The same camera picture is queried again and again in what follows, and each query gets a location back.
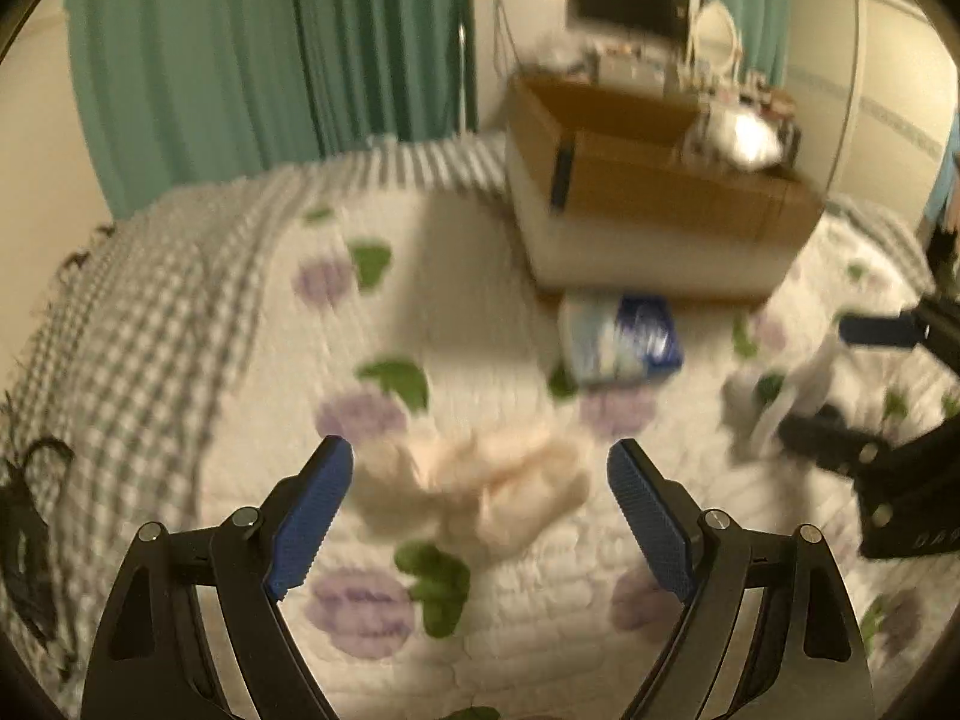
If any blue white tissue pack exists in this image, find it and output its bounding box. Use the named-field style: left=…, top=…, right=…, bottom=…
left=559, top=292, right=685, bottom=389

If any cream soft cloth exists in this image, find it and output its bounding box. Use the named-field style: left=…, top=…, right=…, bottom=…
left=352, top=424, right=593, bottom=565

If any green curtain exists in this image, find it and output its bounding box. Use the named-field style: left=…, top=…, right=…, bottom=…
left=64, top=0, right=479, bottom=220
left=701, top=0, right=793, bottom=95

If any grey checked bed sheet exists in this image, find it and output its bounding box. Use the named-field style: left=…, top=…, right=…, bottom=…
left=0, top=133, right=512, bottom=695

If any floral quilt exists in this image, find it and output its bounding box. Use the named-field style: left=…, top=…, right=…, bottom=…
left=191, top=165, right=960, bottom=720

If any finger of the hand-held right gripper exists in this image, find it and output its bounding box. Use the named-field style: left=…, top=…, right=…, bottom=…
left=838, top=298, right=960, bottom=377
left=778, top=403, right=895, bottom=478

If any white soft cloth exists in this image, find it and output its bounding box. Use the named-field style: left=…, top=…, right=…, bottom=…
left=724, top=330, right=847, bottom=460

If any white oval mirror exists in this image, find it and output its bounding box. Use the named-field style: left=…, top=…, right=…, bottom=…
left=685, top=1, right=743, bottom=82

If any cluttered desk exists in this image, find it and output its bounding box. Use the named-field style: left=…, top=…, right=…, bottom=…
left=525, top=37, right=802, bottom=158

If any cardboard box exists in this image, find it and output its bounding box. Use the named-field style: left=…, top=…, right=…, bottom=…
left=504, top=75, right=826, bottom=308

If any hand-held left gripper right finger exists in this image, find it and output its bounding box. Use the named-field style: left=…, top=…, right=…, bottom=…
left=606, top=439, right=875, bottom=720

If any white wardrobe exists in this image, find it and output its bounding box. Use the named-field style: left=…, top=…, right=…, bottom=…
left=780, top=0, right=960, bottom=230

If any black strap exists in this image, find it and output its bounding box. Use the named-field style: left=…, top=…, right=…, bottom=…
left=0, top=439, right=77, bottom=642

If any white plastic bag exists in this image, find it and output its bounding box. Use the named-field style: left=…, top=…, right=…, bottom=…
left=686, top=101, right=786, bottom=167

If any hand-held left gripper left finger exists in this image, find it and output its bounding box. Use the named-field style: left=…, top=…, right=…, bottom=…
left=81, top=435, right=355, bottom=720

